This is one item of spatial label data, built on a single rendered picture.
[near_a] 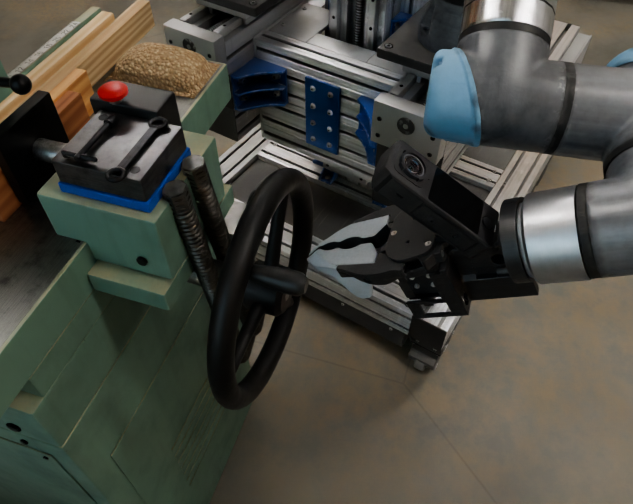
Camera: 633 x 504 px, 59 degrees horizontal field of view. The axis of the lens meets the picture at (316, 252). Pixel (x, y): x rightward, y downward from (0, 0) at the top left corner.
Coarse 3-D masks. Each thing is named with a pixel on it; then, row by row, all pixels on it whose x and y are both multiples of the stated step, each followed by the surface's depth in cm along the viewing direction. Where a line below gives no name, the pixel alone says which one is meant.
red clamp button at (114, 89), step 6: (108, 84) 57; (114, 84) 57; (120, 84) 57; (102, 90) 56; (108, 90) 56; (114, 90) 56; (120, 90) 56; (126, 90) 57; (102, 96) 56; (108, 96) 56; (114, 96) 56; (120, 96) 56
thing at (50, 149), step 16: (32, 96) 61; (48, 96) 61; (16, 112) 59; (32, 112) 60; (48, 112) 62; (0, 128) 57; (16, 128) 58; (32, 128) 60; (48, 128) 63; (0, 144) 57; (16, 144) 59; (32, 144) 61; (48, 144) 61; (64, 144) 61; (0, 160) 58; (16, 160) 59; (32, 160) 61; (48, 160) 61; (16, 176) 60; (32, 176) 62; (48, 176) 64; (16, 192) 62; (32, 192) 63
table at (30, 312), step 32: (224, 64) 82; (224, 96) 84; (192, 128) 77; (0, 224) 61; (32, 224) 61; (0, 256) 58; (32, 256) 58; (64, 256) 58; (0, 288) 56; (32, 288) 56; (64, 288) 58; (96, 288) 63; (128, 288) 60; (160, 288) 60; (0, 320) 53; (32, 320) 54; (64, 320) 59; (0, 352) 51; (32, 352) 55; (0, 384) 52; (0, 416) 53
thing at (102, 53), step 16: (144, 0) 87; (128, 16) 84; (144, 16) 87; (112, 32) 81; (128, 32) 84; (144, 32) 88; (96, 48) 78; (112, 48) 81; (128, 48) 85; (80, 64) 75; (96, 64) 78; (112, 64) 82; (48, 80) 73; (96, 80) 79
